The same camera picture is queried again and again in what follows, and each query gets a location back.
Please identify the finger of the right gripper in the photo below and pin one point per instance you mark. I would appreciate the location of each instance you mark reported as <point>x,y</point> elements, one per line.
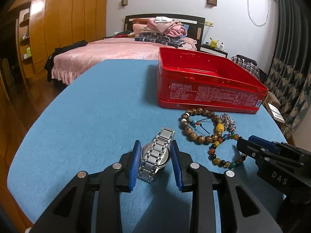
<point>277,148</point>
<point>255,151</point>

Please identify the black bed headboard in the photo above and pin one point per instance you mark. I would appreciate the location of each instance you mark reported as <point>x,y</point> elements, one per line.
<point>196,24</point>

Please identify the blue table cloth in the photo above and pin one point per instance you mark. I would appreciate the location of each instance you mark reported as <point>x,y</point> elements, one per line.
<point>98,118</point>

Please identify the yellow pikachu plush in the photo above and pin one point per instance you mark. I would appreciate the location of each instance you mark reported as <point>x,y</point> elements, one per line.
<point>213,43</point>

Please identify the left wall lamp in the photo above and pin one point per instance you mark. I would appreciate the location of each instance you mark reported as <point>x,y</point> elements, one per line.
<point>124,3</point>

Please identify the silver chain star pendant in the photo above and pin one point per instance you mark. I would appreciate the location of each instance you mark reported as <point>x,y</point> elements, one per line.
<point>228,122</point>

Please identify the white book on stool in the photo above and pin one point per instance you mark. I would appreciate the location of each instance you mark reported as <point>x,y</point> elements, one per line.
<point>274,112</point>

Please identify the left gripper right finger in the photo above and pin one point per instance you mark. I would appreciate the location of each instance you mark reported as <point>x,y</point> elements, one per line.
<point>240,210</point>

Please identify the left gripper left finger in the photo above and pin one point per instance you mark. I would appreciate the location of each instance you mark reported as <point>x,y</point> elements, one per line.
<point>91,202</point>

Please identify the white bottle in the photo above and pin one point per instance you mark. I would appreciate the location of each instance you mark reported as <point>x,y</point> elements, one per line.
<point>221,46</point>

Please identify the black clothing on bed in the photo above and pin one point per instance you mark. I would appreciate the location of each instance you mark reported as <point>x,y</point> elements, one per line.
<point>58,64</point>

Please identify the wooden wardrobe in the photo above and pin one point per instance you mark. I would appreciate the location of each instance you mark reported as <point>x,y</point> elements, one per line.
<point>58,23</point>

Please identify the wall lamp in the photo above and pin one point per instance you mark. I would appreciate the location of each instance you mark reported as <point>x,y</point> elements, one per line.
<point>124,3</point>
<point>212,3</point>

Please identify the pink covered bed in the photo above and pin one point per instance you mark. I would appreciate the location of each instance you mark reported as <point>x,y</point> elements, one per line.
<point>114,48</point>

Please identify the silver metal wristwatch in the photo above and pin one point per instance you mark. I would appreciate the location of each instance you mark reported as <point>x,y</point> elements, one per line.
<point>155,155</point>

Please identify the right wall lamp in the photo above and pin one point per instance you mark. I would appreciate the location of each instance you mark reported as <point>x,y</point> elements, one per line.
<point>212,3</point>

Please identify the black nightstand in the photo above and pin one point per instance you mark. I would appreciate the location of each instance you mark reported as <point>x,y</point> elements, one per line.
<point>215,51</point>

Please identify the red tin box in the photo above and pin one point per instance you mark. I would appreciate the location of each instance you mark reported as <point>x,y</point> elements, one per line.
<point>188,79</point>

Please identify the pile of folded clothes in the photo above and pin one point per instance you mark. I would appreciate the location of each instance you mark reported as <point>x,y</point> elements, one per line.
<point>160,30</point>

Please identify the dark floral curtain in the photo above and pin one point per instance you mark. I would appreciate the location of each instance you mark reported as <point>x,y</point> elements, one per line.
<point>289,74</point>

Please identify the plaid cloth covered chair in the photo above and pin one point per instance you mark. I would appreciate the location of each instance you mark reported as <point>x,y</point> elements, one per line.
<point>247,64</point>

